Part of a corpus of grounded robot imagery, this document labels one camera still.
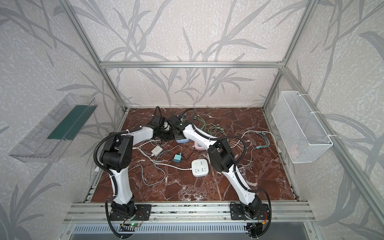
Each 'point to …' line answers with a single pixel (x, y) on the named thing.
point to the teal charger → (177, 158)
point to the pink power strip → (198, 147)
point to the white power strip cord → (160, 163)
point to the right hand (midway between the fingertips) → (181, 130)
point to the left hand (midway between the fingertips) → (178, 131)
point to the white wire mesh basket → (303, 134)
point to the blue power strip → (183, 140)
